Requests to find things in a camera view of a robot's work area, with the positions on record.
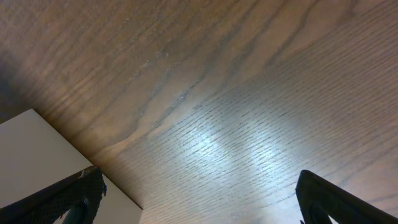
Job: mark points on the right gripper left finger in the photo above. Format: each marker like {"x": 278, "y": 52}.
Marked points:
{"x": 75, "y": 199}

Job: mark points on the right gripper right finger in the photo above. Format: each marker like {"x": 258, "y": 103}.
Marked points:
{"x": 320, "y": 201}

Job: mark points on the white box pink interior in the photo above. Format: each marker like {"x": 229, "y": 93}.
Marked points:
{"x": 34, "y": 156}

